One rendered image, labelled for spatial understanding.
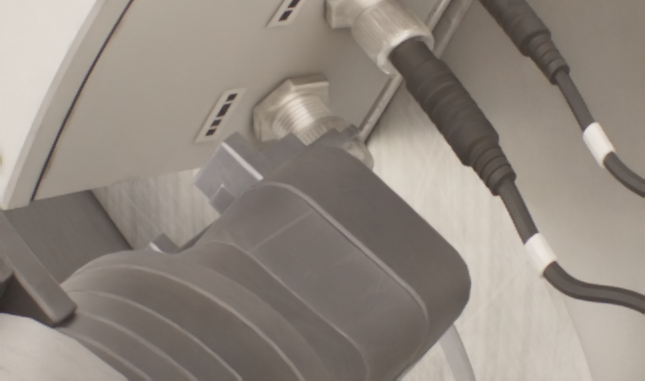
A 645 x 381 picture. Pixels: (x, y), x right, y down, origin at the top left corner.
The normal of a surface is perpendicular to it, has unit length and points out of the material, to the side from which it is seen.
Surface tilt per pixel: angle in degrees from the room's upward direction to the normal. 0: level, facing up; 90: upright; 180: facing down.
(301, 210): 51
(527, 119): 90
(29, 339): 16
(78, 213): 35
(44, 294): 44
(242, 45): 132
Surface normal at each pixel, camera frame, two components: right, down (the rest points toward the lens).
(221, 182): -0.37, 0.28
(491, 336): -0.74, 0.12
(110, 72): 0.52, 0.72
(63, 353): 0.36, -0.83
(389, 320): 0.52, -0.42
